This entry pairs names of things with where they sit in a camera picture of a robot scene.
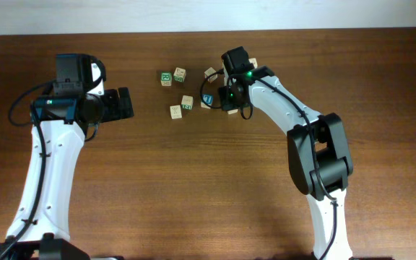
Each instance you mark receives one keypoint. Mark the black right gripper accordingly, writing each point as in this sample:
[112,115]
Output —
[223,101]

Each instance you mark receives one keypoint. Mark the green N wooden block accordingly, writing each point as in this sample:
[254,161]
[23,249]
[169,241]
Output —
[187,102]

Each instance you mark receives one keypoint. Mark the green B wooden block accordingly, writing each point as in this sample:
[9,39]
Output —
[179,74]

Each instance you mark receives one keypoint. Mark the green R wooden block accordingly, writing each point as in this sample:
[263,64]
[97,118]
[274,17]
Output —
[166,79]

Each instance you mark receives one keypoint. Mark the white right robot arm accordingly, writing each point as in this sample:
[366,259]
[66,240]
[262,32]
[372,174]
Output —
[318,153]

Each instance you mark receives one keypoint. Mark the red E wooden block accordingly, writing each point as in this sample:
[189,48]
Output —
[232,111]

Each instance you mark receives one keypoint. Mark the wooden block red U side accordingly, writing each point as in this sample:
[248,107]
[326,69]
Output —
[175,112]

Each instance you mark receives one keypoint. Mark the blue I wooden block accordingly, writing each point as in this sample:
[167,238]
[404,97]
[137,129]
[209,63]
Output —
[206,101]

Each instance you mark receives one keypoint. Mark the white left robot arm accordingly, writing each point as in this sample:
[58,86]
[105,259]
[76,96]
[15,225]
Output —
[60,117]

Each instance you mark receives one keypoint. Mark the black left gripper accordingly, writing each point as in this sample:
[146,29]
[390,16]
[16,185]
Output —
[115,110]

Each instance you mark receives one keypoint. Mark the plain wooden K block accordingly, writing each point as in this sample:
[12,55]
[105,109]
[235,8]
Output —
[254,62]

